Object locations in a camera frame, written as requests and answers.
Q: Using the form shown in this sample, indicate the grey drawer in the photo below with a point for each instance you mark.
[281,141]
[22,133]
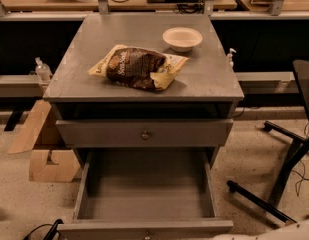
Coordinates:
[144,133]
[145,194]

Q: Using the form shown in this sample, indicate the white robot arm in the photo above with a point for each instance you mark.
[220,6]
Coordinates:
[297,231]

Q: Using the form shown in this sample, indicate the grey drawer cabinet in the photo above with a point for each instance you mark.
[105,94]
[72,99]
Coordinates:
[206,88]

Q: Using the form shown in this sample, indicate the grey top drawer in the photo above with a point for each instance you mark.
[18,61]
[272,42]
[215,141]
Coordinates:
[144,133]

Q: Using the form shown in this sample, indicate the brown yellow chip bag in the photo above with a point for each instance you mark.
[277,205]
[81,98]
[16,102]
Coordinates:
[139,68]

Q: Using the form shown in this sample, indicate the white paper bowl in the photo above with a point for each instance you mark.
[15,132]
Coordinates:
[182,39]

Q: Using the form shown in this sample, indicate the small pump bottle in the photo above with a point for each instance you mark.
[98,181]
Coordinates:
[230,56]

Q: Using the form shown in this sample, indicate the cardboard box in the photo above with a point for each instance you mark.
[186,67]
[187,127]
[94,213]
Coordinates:
[50,160]

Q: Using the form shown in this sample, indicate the clear plastic bottle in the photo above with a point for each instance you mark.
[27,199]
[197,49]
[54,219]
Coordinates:
[42,70]

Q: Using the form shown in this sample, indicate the wooden back table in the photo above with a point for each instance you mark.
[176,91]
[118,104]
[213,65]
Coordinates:
[91,5]

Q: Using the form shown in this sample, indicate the black stand with legs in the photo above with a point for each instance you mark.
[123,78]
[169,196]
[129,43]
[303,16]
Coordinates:
[298,149]

